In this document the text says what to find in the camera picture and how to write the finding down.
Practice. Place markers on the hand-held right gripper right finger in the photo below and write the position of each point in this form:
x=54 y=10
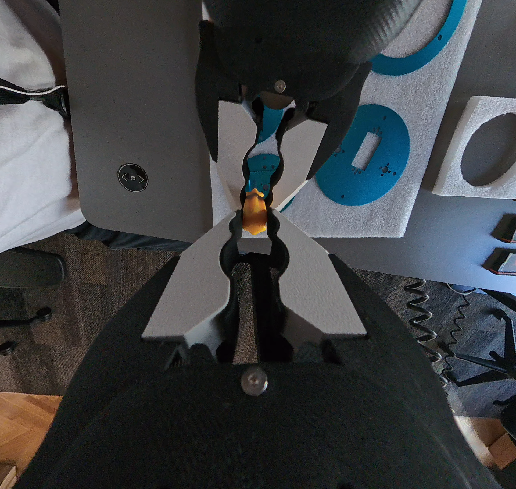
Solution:
x=318 y=303

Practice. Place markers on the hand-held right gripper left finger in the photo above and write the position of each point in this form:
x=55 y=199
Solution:
x=189 y=303

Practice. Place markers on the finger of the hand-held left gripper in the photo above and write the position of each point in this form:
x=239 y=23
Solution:
x=302 y=154
x=230 y=142

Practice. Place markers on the small blue plate with bracket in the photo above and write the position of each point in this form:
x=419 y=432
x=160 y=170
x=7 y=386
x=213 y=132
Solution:
x=264 y=170

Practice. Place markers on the round black desk control panel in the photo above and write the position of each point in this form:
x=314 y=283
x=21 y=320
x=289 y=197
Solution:
x=133 y=177

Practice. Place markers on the blue oval plate with slot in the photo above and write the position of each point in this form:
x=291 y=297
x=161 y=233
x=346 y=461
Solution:
x=342 y=178

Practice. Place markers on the white foam sheet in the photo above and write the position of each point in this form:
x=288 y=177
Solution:
x=387 y=222

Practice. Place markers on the white foam block with cutout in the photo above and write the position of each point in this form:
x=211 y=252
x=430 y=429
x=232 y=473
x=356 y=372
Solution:
x=451 y=162

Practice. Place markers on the black stand base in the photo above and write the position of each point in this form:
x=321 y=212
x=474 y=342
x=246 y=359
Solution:
x=483 y=364

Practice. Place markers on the black servo motor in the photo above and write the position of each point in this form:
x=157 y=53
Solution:
x=506 y=228
x=502 y=261

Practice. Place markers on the person's white shirt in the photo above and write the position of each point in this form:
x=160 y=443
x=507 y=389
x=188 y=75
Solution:
x=32 y=174

